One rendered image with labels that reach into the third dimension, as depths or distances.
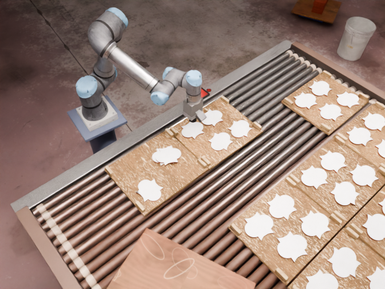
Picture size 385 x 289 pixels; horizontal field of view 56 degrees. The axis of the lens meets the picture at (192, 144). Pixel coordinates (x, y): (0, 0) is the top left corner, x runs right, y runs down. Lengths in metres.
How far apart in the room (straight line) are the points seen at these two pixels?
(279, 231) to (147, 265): 0.62
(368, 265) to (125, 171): 1.20
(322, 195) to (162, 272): 0.87
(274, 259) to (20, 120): 2.69
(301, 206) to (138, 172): 0.82
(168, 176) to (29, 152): 1.78
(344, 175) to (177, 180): 0.86
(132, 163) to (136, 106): 1.65
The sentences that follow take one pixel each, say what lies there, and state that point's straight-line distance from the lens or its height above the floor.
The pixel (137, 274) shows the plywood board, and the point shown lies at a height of 1.04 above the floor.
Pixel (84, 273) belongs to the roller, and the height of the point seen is 0.92.
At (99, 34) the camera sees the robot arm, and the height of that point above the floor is 1.51.
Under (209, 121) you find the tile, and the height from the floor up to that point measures 0.95.
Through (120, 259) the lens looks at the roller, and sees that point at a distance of 1.68.
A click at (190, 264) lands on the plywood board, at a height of 1.04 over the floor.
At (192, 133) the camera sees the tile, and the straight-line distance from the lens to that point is 1.99.
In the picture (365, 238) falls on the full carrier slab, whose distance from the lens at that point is 1.86.
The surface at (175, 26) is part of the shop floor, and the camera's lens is 4.51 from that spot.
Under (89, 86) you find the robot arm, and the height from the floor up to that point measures 1.14.
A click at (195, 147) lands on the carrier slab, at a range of 1.95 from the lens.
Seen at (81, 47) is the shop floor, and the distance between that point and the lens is 4.30.
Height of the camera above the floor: 2.46
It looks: 51 degrees down
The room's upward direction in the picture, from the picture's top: 2 degrees clockwise
